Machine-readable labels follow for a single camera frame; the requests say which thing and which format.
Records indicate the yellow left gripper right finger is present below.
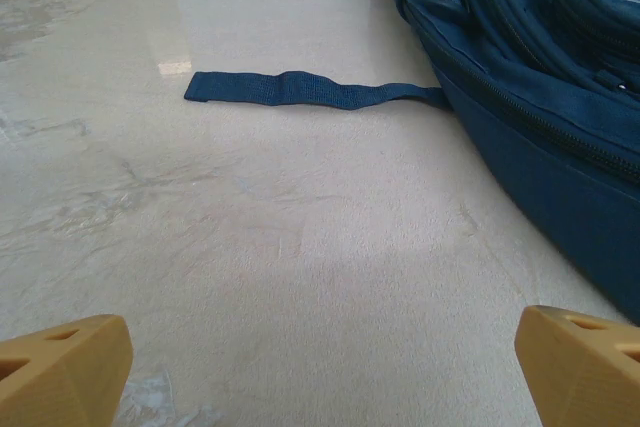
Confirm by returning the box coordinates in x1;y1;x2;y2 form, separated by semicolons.
514;305;640;427

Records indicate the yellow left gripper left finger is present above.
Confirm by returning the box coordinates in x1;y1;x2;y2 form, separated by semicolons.
0;314;134;427

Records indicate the navy blue backpack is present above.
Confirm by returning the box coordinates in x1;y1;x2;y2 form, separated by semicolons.
183;0;640;326

